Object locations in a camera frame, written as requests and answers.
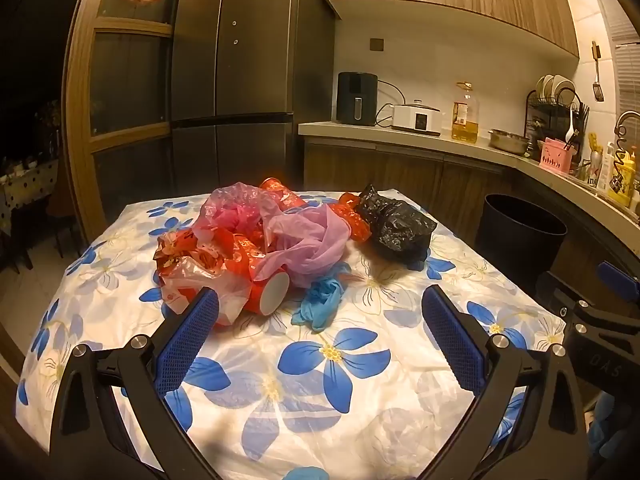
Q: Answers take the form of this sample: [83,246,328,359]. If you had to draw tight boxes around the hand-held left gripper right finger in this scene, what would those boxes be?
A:
[421,285,588,480]

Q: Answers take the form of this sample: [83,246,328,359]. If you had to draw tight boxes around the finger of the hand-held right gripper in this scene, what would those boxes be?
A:
[596,260,640,306]
[537,270,583,313]

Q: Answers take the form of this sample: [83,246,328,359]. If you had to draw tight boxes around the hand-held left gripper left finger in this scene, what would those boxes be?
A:
[50,286,221,480]

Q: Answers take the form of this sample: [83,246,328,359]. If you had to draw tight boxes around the black trash bin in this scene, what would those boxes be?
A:
[475,193,568,291]

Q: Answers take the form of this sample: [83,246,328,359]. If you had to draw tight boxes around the clear plastic bag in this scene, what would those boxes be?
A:
[162,255,253,328]

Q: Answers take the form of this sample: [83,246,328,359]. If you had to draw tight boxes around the blue disposable glove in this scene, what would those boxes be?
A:
[291,274,351,333]

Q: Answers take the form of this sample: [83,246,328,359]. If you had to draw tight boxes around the pink plastic bag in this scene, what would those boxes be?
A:
[192,184,301,261]

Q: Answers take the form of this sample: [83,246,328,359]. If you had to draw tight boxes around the person's right hand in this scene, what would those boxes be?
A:
[587,392,620,461]

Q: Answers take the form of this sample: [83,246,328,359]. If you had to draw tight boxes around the yellow detergent bottle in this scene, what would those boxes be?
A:
[607,146,638,207]

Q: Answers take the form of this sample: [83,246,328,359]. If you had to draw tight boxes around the white plastic bottle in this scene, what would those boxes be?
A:
[596,142,616,193]

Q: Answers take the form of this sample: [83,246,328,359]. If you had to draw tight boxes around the black plastic bag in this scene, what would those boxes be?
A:
[354,183,438,263]

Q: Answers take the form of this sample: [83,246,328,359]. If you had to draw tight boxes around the pink utensil holder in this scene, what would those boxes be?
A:
[539,136,576,173]

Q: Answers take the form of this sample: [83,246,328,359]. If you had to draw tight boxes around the blue floral tablecloth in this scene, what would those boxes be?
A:
[15,189,566,480]

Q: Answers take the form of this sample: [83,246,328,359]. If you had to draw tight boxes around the steel basin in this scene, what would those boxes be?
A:
[487,129,531,155]

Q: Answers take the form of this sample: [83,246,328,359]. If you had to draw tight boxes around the steel kitchen faucet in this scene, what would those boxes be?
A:
[614,111,640,171]

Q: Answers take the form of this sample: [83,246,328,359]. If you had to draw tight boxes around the black dish rack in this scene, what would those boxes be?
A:
[525,74,590,161]

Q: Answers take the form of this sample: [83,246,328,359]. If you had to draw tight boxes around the wooden lower cabinets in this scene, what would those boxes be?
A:
[304,140,506,211]

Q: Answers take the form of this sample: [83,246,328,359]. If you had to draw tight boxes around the cooking oil bottle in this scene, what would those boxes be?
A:
[451,81,481,143]

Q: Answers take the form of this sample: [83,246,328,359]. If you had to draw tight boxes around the hanging metal spatula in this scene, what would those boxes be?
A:
[591,41,606,102]

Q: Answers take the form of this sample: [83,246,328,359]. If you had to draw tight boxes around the window blinds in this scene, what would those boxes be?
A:
[592,0,640,111]

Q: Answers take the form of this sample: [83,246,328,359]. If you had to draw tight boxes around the white rice cooker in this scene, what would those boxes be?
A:
[391,100,443,137]

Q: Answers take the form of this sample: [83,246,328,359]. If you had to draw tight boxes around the dotted cloth dining table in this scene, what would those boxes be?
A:
[0,157,61,271]

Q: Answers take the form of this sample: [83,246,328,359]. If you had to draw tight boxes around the grey kitchen counter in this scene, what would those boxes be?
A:
[299,121,640,241]

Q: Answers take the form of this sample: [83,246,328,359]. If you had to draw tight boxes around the black air fryer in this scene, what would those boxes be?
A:
[336,71,379,126]

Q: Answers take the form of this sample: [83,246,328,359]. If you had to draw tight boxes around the dark grey refrigerator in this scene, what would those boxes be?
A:
[170,0,336,196]

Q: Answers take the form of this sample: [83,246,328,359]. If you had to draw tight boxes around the wooden glass door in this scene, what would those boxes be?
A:
[62,0,191,246]

